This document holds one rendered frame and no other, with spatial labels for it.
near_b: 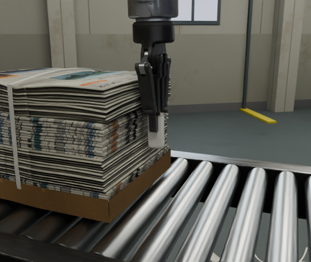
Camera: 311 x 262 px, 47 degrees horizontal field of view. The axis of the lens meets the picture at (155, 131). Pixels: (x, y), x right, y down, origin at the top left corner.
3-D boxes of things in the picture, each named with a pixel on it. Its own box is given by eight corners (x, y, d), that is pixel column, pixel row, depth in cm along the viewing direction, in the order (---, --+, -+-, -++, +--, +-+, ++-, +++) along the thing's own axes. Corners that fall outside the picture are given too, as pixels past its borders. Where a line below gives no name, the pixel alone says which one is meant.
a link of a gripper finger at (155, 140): (163, 113, 68) (162, 114, 67) (164, 148, 69) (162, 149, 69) (148, 112, 69) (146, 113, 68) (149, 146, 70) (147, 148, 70)
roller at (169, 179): (109, 289, 52) (80, 284, 54) (192, 174, 95) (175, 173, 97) (105, 259, 51) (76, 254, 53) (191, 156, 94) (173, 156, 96)
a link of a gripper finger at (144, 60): (158, 42, 63) (147, 43, 58) (158, 72, 65) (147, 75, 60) (145, 42, 64) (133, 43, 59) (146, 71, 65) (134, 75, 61)
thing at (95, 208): (34, 208, 65) (31, 185, 64) (113, 158, 91) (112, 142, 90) (109, 224, 59) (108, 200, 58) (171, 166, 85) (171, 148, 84)
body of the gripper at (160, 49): (143, 21, 69) (144, 69, 71) (124, 20, 61) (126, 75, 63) (180, 20, 66) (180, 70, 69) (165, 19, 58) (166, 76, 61)
